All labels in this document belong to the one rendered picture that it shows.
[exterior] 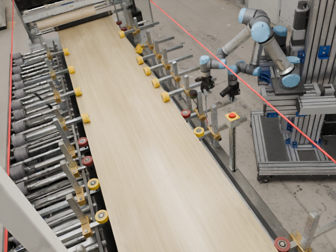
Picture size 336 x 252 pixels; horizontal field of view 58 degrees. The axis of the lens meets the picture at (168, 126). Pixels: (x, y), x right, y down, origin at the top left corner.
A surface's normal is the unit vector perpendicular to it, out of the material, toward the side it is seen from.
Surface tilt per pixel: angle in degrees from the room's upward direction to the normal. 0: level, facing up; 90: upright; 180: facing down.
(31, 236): 90
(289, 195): 0
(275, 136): 0
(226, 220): 0
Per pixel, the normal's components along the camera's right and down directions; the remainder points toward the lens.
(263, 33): -0.34, 0.58
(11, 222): 0.36, 0.58
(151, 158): -0.15, -0.73
